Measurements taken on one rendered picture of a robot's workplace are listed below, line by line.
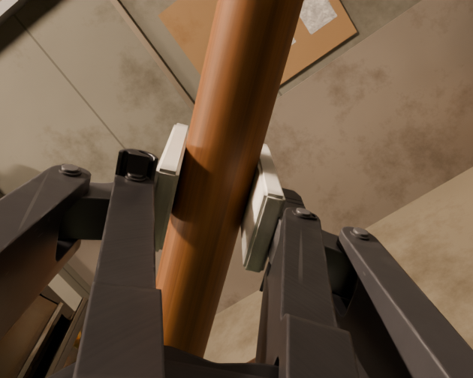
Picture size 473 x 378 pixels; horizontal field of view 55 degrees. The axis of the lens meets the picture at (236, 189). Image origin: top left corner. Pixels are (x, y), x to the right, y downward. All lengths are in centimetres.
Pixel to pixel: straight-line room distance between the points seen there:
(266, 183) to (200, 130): 3
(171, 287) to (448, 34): 348
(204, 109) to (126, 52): 327
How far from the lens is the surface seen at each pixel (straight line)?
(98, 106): 356
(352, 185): 369
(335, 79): 342
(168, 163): 16
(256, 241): 16
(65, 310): 219
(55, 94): 364
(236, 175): 17
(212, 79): 17
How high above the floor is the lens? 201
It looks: 18 degrees down
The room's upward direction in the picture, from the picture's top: 37 degrees counter-clockwise
